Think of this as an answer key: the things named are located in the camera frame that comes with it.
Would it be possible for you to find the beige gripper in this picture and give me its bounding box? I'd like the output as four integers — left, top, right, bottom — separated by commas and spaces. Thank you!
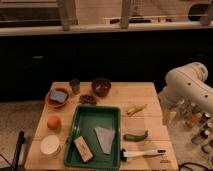
159, 97, 177, 125

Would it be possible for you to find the yellow banana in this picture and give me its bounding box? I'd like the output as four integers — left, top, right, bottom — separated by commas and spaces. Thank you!
126, 105, 147, 116

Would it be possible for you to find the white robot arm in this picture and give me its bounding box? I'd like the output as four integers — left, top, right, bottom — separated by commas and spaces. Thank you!
158, 62, 213, 125

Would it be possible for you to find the dark metal cup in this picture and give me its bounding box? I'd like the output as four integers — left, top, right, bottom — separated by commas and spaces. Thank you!
69, 79, 80, 94

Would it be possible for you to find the white paper cup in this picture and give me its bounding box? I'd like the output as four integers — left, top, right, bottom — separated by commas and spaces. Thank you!
40, 135, 61, 156

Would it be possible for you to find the green chili pepper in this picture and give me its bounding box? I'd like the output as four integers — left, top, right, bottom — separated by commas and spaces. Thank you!
123, 130, 148, 142

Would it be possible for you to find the grey folded cloth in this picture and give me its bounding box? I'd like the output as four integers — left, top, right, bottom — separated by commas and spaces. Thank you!
95, 127, 115, 155

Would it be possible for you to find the dark maroon bowl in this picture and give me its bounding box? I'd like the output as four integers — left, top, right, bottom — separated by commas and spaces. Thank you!
91, 78, 111, 97

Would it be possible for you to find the small brown dish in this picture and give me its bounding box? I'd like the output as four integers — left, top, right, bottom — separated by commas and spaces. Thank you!
79, 94, 96, 105

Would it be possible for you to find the green plastic tray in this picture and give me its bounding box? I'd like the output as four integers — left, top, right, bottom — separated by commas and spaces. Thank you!
64, 105, 120, 170

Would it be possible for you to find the wooden block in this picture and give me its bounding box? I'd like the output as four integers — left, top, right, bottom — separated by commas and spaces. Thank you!
74, 136, 93, 162

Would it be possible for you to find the blue sponge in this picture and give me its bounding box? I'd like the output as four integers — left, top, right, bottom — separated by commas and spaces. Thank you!
50, 90, 67, 103

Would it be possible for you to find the orange fruit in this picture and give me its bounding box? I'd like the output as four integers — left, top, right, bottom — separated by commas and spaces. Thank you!
47, 116, 61, 130

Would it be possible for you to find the orange bowl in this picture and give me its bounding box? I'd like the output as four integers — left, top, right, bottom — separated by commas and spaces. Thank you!
45, 87, 69, 109

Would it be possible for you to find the black stand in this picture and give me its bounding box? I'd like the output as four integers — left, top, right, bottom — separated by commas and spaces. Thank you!
12, 131, 25, 171

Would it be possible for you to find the black cable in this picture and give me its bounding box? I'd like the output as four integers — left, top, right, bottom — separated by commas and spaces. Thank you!
177, 161, 213, 171

